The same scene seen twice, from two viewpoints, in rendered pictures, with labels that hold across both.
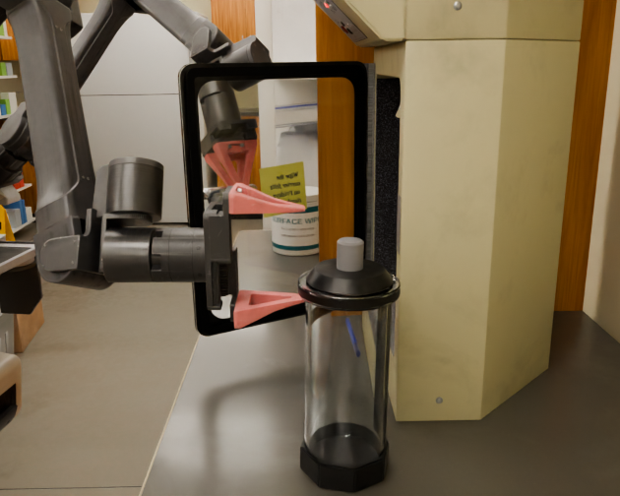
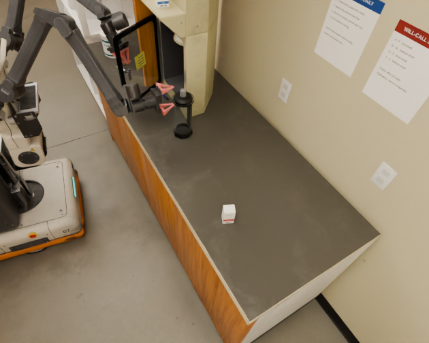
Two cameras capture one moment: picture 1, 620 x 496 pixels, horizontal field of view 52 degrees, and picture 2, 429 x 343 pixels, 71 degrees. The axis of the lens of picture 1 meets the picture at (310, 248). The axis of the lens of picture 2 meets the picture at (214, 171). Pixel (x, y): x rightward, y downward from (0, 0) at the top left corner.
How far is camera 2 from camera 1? 0.94 m
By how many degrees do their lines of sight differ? 44
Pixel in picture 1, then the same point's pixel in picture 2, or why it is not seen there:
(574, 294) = not seen: hidden behind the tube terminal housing
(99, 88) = not seen: outside the picture
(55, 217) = (114, 101)
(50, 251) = (118, 110)
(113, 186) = (130, 92)
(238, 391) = (145, 120)
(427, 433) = (195, 119)
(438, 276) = (195, 86)
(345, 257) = (183, 94)
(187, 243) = (152, 101)
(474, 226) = (201, 73)
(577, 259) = not seen: hidden behind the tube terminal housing
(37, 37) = (82, 47)
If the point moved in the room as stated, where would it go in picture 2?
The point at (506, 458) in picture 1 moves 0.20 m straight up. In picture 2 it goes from (212, 120) to (214, 91)
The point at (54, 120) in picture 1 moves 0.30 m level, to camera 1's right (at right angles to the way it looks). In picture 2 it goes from (101, 74) to (167, 58)
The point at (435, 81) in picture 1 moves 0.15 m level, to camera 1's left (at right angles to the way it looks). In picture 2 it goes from (193, 44) to (162, 51)
